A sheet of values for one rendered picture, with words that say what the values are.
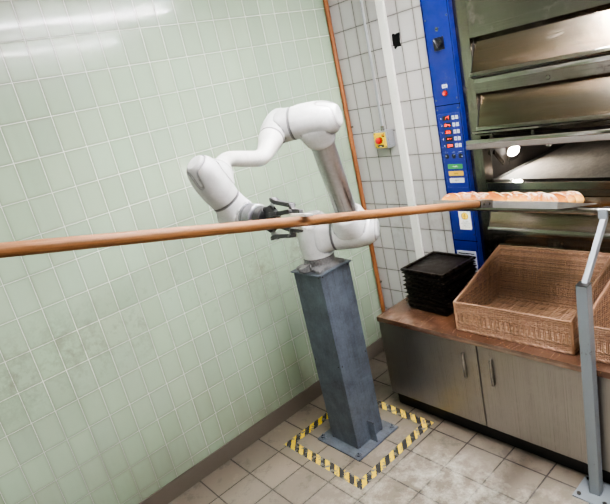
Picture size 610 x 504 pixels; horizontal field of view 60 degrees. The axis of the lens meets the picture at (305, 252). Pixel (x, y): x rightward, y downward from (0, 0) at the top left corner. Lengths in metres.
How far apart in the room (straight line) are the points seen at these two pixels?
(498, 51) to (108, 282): 2.09
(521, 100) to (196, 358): 2.03
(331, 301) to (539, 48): 1.46
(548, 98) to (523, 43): 0.27
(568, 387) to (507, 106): 1.30
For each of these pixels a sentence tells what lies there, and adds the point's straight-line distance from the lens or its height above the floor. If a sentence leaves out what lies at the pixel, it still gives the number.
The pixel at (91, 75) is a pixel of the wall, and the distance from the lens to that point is 2.56.
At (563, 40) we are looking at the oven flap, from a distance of 2.61.
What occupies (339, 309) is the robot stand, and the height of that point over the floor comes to 0.79.
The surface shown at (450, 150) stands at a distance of 2.92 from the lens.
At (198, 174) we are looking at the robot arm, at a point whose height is 1.66.
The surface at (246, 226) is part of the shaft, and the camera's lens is 1.36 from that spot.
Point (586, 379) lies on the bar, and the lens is 2.33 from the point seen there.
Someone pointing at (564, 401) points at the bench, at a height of 0.38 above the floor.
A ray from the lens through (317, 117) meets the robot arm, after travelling 2.07.
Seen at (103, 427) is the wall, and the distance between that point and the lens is 2.73.
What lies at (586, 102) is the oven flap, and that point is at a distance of 2.60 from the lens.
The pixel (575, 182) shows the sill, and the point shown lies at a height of 1.17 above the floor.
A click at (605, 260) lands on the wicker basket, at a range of 2.73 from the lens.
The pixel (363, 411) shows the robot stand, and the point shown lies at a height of 0.19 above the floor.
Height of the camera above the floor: 1.83
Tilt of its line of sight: 17 degrees down
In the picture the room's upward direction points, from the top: 13 degrees counter-clockwise
